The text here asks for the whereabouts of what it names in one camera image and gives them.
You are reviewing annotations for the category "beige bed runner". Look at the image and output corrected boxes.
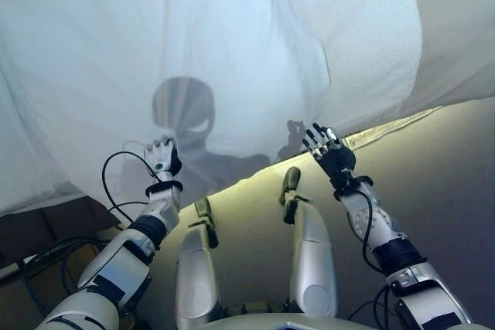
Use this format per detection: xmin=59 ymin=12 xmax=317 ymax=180
xmin=405 ymin=0 xmax=495 ymax=119

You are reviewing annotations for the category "white bed sheet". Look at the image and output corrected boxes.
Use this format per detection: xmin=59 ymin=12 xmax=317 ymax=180
xmin=0 ymin=69 xmax=128 ymax=217

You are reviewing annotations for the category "silver robot right leg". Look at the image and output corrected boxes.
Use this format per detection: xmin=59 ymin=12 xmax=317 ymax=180
xmin=291 ymin=201 xmax=338 ymax=318

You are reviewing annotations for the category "white duvet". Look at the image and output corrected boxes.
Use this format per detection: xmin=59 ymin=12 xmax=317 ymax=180
xmin=0 ymin=0 xmax=423 ymax=217

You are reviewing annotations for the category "silver robot left leg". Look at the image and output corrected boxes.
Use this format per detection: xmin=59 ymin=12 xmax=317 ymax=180
xmin=176 ymin=225 xmax=218 ymax=326

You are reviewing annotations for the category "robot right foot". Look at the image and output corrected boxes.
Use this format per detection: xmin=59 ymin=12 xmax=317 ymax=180
xmin=279 ymin=166 xmax=311 ymax=223

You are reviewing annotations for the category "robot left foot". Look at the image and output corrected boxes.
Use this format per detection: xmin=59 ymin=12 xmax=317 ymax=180
xmin=193 ymin=196 xmax=220 ymax=248

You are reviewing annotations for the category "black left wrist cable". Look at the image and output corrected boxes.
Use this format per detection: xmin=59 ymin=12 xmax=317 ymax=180
xmin=101 ymin=150 xmax=164 ymax=227

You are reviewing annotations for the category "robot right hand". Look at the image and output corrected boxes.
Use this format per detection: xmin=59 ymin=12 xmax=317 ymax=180
xmin=302 ymin=122 xmax=357 ymax=179

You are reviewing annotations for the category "thin black floor cable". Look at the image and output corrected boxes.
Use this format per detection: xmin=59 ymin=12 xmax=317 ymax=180
xmin=347 ymin=298 xmax=388 ymax=322

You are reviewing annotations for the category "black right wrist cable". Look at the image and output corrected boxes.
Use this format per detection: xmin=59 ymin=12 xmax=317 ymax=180
xmin=359 ymin=189 xmax=384 ymax=274

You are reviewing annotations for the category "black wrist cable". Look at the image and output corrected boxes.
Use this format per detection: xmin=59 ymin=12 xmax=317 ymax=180
xmin=359 ymin=189 xmax=384 ymax=274
xmin=101 ymin=150 xmax=164 ymax=227

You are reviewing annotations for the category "silver robot leg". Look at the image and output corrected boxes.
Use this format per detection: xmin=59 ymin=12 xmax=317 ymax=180
xmin=291 ymin=201 xmax=338 ymax=318
xmin=176 ymin=225 xmax=218 ymax=326

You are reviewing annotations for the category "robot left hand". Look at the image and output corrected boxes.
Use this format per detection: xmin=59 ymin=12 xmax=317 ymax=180
xmin=143 ymin=134 xmax=183 ymax=183

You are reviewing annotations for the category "brown upholstered bed frame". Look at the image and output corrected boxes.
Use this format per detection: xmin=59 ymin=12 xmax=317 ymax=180
xmin=0 ymin=195 xmax=121 ymax=266

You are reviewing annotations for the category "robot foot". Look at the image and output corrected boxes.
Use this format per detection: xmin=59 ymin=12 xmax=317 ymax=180
xmin=193 ymin=196 xmax=220 ymax=248
xmin=279 ymin=166 xmax=311 ymax=223

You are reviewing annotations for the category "thick black floor cable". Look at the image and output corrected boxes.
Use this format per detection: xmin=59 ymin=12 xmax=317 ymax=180
xmin=19 ymin=236 xmax=110 ymax=316

